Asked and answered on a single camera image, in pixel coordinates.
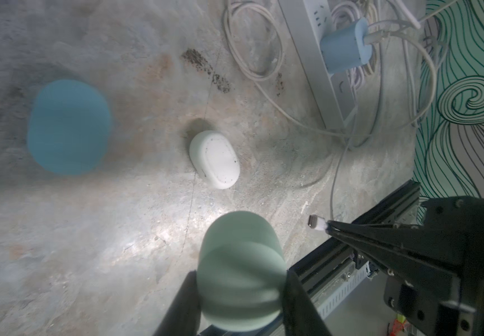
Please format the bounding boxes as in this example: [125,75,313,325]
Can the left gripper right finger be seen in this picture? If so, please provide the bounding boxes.
[282,270,331,336]

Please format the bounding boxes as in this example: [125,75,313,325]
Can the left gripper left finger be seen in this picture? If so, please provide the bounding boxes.
[153,271,201,336]

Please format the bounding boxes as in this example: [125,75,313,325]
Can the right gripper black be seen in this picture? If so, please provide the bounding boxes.
[326,197,484,335]

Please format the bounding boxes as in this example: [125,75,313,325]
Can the green earbud case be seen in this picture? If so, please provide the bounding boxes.
[197,211,287,333]

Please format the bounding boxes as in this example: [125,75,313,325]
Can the white usb cable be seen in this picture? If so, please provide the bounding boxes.
[307,29,438,232]

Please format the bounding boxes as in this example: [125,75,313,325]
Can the light blue usb charger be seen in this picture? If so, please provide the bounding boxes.
[320,18,373,74]

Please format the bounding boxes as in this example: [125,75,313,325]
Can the white earbud case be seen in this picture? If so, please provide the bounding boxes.
[189,130,240,190]

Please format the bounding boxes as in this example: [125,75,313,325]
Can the white power strip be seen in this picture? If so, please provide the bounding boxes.
[279,0,357,130]

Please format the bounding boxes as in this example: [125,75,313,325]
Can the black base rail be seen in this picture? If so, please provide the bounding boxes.
[199,179,422,336]

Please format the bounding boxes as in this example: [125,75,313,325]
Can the beige coiled cable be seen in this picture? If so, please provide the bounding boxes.
[363,0,461,43]

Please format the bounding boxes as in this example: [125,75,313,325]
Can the power strip cord white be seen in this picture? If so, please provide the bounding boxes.
[330,1,455,125]

